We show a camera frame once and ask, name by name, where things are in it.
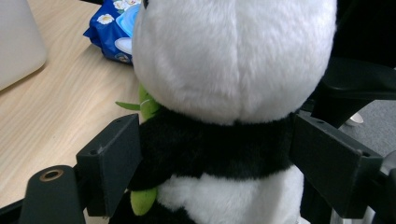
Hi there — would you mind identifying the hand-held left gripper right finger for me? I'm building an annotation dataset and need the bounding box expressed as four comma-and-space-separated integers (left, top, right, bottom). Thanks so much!
289, 111, 384, 218

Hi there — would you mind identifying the white plastic bin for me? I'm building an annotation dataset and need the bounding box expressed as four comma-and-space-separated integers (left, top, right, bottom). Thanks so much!
0, 0, 48, 92

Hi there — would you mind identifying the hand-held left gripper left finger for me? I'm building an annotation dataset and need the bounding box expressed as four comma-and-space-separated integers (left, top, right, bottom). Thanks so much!
76, 113, 143, 217

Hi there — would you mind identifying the blue wet wipes pack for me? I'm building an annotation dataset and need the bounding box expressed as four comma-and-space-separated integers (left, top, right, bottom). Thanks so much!
83, 0, 143, 64

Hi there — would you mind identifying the panda plush toy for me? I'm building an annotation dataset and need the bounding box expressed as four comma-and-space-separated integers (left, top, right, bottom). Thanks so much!
108, 0, 339, 224

